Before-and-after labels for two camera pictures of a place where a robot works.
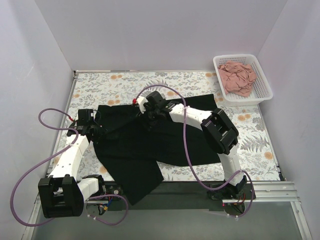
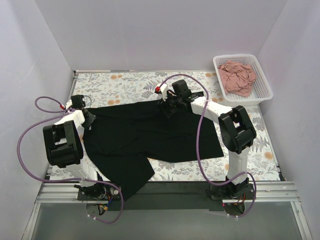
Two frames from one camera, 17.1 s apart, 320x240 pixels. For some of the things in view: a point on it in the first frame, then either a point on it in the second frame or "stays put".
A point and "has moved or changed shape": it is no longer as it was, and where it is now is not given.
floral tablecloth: x=256 y=149 stays put
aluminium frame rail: x=265 y=192 stays put
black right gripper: x=150 y=111 to x=169 y=104
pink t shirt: x=237 y=77 stays put
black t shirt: x=131 y=146 has moved or changed shape
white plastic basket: x=260 y=90 stays put
